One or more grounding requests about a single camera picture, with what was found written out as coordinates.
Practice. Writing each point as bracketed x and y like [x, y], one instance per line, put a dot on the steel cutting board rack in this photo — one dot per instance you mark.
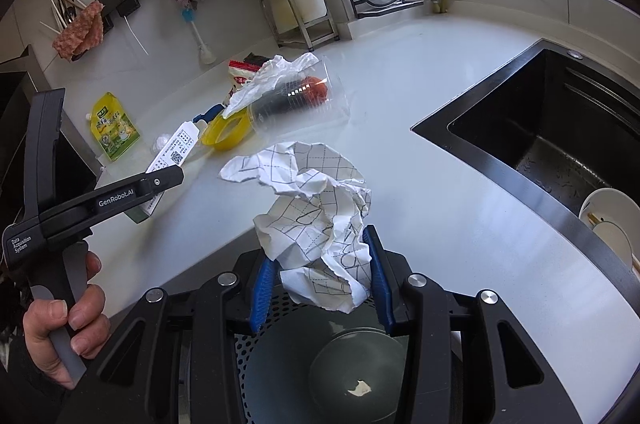
[290, 30]

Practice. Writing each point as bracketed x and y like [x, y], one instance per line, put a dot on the grey perforated trash basket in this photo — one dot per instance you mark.
[309, 365]

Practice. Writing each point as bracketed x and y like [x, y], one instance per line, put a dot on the pink dish cloth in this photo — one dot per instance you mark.
[83, 34]

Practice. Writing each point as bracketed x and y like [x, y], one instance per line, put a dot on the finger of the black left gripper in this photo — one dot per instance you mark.
[149, 185]

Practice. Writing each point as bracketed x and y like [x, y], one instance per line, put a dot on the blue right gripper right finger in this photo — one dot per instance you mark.
[380, 290]

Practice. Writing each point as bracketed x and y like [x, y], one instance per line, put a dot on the printed white paper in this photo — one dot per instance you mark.
[313, 230]

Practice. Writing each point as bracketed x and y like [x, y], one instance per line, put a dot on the clear plastic cup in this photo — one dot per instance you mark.
[284, 112]

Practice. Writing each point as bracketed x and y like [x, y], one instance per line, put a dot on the green white carton box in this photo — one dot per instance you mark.
[179, 147]

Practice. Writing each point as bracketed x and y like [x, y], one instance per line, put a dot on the person's left hand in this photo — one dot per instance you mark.
[59, 338]

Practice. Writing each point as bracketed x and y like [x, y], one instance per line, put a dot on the blue white bottle brush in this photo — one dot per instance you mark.
[205, 55]

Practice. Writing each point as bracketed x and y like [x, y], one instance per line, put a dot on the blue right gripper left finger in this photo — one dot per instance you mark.
[260, 297]

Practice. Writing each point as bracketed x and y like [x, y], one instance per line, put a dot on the black kitchen sink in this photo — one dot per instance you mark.
[550, 127]

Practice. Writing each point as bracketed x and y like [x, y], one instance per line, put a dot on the yellow green refill pouch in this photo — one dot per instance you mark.
[111, 127]

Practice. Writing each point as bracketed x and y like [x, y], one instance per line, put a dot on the clear plastic bag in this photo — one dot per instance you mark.
[160, 142]

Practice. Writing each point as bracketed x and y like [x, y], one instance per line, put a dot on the white tissue paper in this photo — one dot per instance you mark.
[273, 72]

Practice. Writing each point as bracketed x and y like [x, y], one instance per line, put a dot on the red white snack wrapper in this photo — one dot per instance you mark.
[240, 73]

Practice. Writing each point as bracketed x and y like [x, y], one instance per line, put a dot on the orange red plastic piece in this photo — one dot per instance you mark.
[314, 90]

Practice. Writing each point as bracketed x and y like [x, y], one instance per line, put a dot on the blue plastic clip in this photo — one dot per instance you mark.
[210, 114]

